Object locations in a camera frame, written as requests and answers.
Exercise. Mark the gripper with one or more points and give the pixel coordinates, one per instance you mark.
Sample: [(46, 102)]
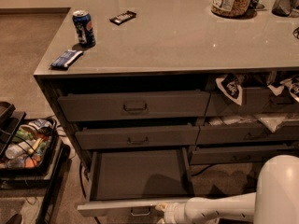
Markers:
[(172, 212)]

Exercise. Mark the grey drawer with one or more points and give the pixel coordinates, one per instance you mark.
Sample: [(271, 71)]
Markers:
[(224, 155), (246, 133), (134, 105), (255, 100), (136, 181), (151, 136)]

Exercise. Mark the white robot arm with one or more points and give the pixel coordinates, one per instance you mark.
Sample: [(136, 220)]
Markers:
[(275, 200)]

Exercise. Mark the clear plastic snack bags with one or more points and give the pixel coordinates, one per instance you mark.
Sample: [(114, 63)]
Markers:
[(270, 121)]

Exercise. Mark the grey counter cabinet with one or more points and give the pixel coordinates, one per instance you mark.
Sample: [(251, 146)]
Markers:
[(171, 45)]

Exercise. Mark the black white chip bag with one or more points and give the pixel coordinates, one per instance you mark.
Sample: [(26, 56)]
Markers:
[(230, 87), (291, 84)]

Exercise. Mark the black bin of snacks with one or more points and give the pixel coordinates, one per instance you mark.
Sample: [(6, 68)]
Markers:
[(27, 147)]

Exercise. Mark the blue snack packet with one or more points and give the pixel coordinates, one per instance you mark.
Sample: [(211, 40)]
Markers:
[(66, 59)]

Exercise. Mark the black candy bar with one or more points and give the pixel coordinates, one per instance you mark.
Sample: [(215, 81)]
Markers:
[(124, 17)]

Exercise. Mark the blue soda can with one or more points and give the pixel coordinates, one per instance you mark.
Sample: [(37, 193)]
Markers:
[(84, 28)]

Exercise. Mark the large nut jar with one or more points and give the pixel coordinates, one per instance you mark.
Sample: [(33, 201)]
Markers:
[(230, 8)]

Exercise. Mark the dark glass pitcher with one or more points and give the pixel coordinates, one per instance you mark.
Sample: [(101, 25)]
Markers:
[(284, 8)]

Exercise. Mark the black cart frame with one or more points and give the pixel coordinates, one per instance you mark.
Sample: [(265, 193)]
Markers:
[(29, 199)]

